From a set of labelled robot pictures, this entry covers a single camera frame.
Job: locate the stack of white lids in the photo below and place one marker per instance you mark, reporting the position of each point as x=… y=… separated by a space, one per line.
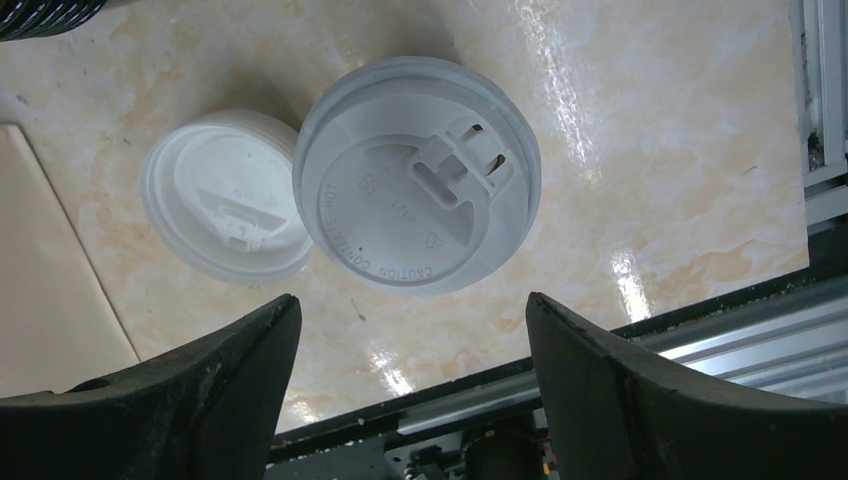
x=219 y=193

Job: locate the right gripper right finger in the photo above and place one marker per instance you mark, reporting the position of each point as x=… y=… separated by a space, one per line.
x=616 y=410

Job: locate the checkered paper takeout bag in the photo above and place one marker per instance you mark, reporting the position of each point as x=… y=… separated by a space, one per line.
x=58 y=328

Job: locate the stack of black cups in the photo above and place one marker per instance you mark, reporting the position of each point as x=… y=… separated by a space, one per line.
x=24 y=19

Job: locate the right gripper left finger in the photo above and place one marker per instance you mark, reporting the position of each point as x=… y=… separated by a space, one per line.
x=205 y=410

